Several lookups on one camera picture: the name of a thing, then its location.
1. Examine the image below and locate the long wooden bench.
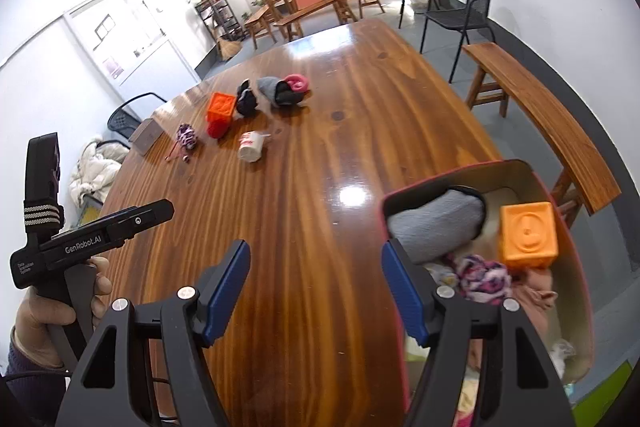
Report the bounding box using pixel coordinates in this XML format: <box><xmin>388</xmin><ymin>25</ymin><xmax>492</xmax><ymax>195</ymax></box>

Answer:
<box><xmin>462</xmin><ymin>42</ymin><xmax>623</xmax><ymax>228</ymax></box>
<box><xmin>272</xmin><ymin>0</ymin><xmax>358</xmax><ymax>42</ymax></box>

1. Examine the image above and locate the grey knit sock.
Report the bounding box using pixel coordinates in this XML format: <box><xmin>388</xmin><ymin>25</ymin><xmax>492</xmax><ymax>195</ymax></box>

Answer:
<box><xmin>256</xmin><ymin>76</ymin><xmax>281</xmax><ymax>108</ymax></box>

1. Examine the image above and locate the large leopard print plush sock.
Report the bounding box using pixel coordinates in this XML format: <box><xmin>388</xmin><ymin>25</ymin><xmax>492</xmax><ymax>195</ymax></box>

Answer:
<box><xmin>452</xmin><ymin>254</ymin><xmax>513</xmax><ymax>305</ymax></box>

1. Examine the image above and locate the green sheet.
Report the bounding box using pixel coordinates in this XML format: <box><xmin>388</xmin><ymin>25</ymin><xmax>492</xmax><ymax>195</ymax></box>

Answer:
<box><xmin>572</xmin><ymin>362</ymin><xmax>633</xmax><ymax>423</ymax></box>

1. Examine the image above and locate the grey cardboard box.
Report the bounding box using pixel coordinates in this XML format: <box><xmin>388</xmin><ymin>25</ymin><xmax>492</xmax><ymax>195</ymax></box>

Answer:
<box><xmin>127</xmin><ymin>118</ymin><xmax>164</xmax><ymax>156</ymax></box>

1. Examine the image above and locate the grey sock with black cuff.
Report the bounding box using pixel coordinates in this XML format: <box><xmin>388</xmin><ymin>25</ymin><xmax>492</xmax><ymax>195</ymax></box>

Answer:
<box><xmin>387</xmin><ymin>188</ymin><xmax>488</xmax><ymax>265</ymax></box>

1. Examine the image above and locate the white jacket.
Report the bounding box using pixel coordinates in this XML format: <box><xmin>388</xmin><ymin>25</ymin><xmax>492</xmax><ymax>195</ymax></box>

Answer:
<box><xmin>67</xmin><ymin>139</ymin><xmax>131</xmax><ymax>210</ymax></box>

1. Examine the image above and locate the black plant shelf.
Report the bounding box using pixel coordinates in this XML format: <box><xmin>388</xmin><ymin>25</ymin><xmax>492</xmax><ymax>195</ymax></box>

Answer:
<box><xmin>194</xmin><ymin>0</ymin><xmax>246</xmax><ymax>42</ymax></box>

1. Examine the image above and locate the white plastic bag roll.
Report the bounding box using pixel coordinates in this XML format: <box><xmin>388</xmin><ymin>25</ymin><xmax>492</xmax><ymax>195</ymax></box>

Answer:
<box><xmin>237</xmin><ymin>131</ymin><xmax>273</xmax><ymax>162</ymax></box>

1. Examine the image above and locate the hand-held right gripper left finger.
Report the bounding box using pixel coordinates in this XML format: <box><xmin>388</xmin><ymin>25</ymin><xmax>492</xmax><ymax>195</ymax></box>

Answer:
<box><xmin>60</xmin><ymin>239</ymin><xmax>251</xmax><ymax>427</ymax></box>

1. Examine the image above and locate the pink tin container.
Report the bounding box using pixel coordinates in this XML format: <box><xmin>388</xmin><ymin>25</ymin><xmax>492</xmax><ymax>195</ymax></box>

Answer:
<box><xmin>382</xmin><ymin>159</ymin><xmax>596</xmax><ymax>427</ymax></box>

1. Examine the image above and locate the straw broom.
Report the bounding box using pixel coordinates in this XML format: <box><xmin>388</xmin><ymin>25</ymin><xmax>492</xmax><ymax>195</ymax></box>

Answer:
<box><xmin>217</xmin><ymin>39</ymin><xmax>243</xmax><ymax>62</ymax></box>

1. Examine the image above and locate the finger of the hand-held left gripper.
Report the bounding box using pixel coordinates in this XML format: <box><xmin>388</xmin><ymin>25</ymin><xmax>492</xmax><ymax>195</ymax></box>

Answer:
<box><xmin>95</xmin><ymin>199</ymin><xmax>175</xmax><ymax>240</ymax></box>

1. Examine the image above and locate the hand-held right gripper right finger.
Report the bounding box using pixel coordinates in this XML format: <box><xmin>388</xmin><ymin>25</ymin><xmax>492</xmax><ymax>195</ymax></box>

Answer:
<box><xmin>381</xmin><ymin>238</ymin><xmax>576</xmax><ymax>427</ymax></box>

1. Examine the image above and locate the person's left forearm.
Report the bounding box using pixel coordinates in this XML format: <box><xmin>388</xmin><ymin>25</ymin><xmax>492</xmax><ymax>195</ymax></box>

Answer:
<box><xmin>0</xmin><ymin>327</ymin><xmax>68</xmax><ymax>427</ymax></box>

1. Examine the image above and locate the orange toy cube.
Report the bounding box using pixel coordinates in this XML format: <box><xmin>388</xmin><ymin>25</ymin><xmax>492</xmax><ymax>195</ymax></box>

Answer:
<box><xmin>500</xmin><ymin>202</ymin><xmax>559</xmax><ymax>270</ymax></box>
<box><xmin>207</xmin><ymin>93</ymin><xmax>237</xmax><ymax>124</ymax></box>

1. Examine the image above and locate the black fuzzy sock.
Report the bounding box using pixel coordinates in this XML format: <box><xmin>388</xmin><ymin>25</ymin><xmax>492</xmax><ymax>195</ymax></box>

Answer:
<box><xmin>235</xmin><ymin>79</ymin><xmax>259</xmax><ymax>116</ymax></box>

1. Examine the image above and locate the person's left hand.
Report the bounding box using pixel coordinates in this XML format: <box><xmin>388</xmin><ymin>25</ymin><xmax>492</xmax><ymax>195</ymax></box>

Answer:
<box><xmin>12</xmin><ymin>256</ymin><xmax>113</xmax><ymax>370</ymax></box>

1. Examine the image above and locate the glass window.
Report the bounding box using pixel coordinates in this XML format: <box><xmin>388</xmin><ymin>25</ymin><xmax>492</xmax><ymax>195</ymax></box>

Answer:
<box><xmin>62</xmin><ymin>0</ymin><xmax>201</xmax><ymax>105</ymax></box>

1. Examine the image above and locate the tan knotted cloth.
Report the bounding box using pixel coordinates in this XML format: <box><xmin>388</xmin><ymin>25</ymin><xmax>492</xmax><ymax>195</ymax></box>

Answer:
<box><xmin>510</xmin><ymin>269</ymin><xmax>558</xmax><ymax>333</ymax></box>

